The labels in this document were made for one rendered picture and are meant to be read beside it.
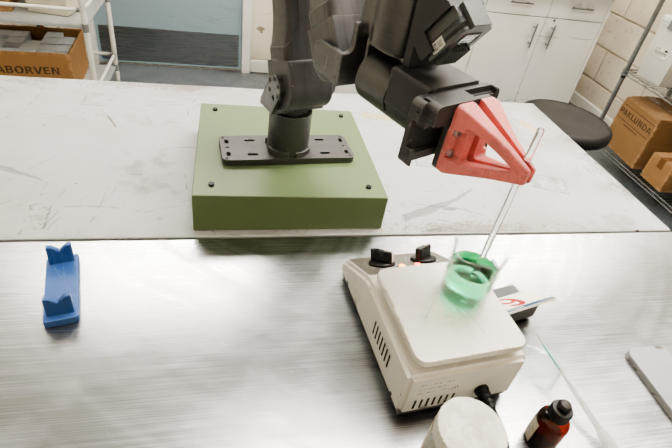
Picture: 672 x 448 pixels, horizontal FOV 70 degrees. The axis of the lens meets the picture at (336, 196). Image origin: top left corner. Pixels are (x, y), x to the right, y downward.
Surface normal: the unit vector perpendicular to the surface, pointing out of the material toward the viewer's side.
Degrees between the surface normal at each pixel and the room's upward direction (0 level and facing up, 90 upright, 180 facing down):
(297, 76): 70
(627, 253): 0
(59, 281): 0
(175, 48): 90
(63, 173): 0
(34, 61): 87
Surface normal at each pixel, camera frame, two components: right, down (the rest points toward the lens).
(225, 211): 0.18, 0.60
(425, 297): 0.14, -0.80
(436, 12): -0.82, 0.25
